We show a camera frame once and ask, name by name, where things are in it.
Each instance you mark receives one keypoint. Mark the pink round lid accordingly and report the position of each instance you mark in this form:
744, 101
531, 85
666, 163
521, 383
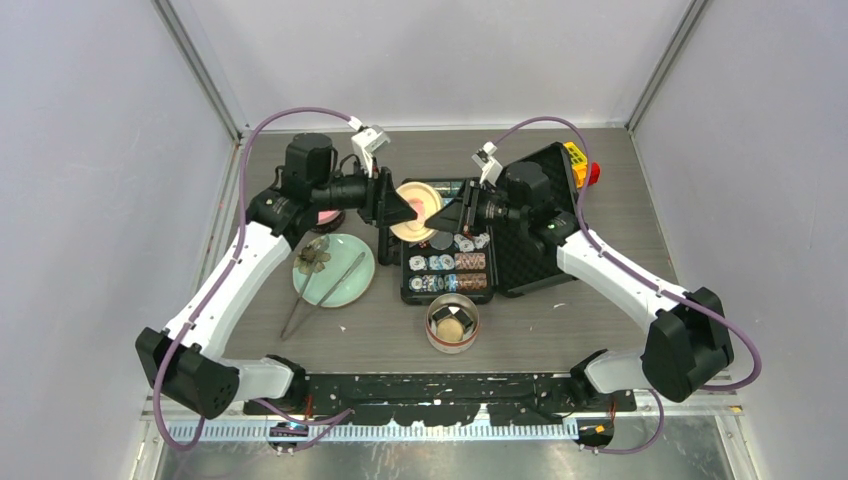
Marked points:
328, 216

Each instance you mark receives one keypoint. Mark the sushi roll red centre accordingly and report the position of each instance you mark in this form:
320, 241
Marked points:
463, 318

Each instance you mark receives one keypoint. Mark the white red steel lunch box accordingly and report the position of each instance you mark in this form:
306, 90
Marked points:
464, 302

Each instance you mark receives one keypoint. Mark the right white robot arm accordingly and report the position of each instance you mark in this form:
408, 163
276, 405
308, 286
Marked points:
685, 346

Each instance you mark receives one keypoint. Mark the sushi roll orange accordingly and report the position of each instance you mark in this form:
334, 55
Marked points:
441, 313

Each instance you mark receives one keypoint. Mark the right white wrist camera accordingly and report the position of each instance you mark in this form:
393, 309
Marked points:
491, 168

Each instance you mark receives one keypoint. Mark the steel bowl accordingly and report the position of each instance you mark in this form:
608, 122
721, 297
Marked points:
331, 227

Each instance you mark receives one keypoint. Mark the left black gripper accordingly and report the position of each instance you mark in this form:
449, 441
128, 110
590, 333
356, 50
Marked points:
381, 202

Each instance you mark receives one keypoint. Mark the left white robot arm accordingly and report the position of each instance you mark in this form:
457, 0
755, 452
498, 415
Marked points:
184, 360

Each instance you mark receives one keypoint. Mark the beige round lid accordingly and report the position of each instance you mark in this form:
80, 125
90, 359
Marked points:
425, 200

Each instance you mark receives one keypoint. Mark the black metal tongs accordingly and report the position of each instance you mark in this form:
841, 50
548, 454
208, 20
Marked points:
314, 295

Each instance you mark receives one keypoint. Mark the round bread bun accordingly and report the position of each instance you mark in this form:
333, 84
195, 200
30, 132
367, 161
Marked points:
450, 330

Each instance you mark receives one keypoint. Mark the black poker chip case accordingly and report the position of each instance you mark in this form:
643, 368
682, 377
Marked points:
510, 259

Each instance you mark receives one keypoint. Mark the yellow red emergency stop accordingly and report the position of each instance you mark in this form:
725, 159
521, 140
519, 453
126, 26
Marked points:
582, 172

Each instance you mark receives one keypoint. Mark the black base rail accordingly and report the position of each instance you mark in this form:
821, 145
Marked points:
509, 399

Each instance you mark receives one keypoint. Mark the light green plate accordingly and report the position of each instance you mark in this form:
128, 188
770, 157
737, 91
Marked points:
344, 265

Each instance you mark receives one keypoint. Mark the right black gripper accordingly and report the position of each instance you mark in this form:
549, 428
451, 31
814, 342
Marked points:
455, 217

